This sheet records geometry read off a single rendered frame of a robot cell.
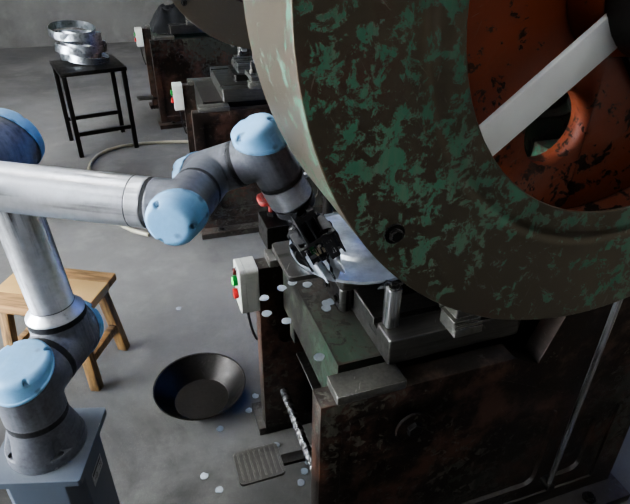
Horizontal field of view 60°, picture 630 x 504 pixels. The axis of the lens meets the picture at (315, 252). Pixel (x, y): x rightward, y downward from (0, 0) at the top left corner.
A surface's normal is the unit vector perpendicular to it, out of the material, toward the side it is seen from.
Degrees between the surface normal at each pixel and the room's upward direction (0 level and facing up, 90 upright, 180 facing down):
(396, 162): 90
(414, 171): 90
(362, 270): 0
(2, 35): 90
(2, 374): 7
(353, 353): 0
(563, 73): 90
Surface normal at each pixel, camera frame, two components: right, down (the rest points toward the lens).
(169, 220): -0.15, 0.52
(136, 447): 0.01, -0.85
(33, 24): 0.32, 0.50
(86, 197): -0.12, 0.12
